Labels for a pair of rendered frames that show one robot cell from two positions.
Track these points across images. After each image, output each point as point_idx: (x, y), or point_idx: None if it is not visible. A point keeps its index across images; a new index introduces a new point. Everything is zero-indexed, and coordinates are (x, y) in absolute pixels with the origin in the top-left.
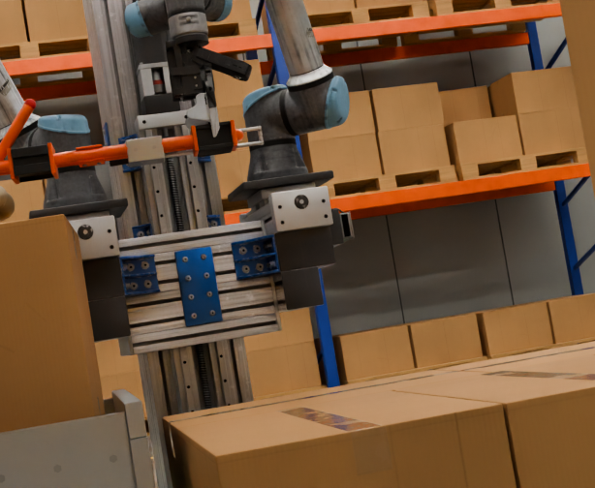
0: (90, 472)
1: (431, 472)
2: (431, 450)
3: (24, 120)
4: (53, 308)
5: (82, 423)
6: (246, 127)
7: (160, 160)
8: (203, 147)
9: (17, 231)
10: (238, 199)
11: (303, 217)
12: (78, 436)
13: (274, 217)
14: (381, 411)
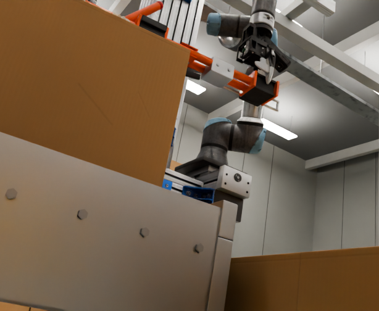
0: (173, 252)
1: None
2: None
3: (152, 10)
4: (157, 109)
5: (183, 199)
6: (205, 134)
7: (226, 81)
8: (257, 86)
9: (153, 41)
10: (181, 171)
11: (236, 186)
12: (175, 209)
13: (221, 178)
14: None
